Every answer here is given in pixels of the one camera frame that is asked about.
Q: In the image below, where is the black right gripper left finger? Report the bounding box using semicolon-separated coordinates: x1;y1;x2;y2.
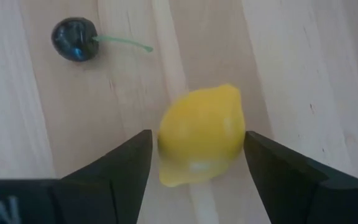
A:
56;129;154;224

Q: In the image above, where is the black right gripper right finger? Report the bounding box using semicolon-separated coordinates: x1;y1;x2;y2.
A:
243;131;329;224

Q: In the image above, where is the yellow toy lemon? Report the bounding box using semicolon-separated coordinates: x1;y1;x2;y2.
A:
157;83;247;188

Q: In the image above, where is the dark cherry with green stem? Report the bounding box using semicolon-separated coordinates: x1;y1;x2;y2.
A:
50;17;154;62

